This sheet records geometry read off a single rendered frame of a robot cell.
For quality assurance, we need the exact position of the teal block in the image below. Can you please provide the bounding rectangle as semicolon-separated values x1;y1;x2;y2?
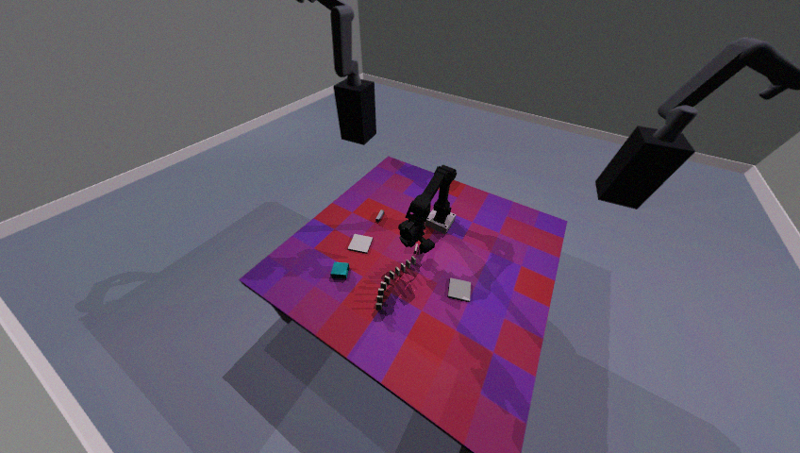
331;262;349;278

